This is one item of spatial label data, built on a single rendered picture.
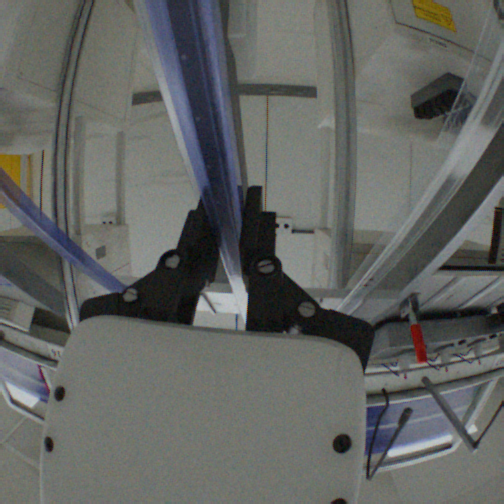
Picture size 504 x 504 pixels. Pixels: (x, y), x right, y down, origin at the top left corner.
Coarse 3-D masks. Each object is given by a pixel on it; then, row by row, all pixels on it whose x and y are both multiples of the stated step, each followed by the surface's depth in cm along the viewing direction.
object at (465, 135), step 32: (480, 64) 4; (480, 96) 4; (448, 128) 6; (480, 128) 5; (448, 160) 7; (416, 192) 9; (448, 192) 8; (416, 224) 10; (384, 256) 13; (352, 288) 18
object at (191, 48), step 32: (160, 0) 3; (192, 0) 3; (160, 32) 4; (192, 32) 4; (192, 64) 5; (224, 64) 5; (192, 96) 6; (224, 96) 6; (192, 128) 7; (224, 128) 7; (192, 160) 8; (224, 160) 8; (224, 192) 9; (224, 224) 11; (224, 256) 13
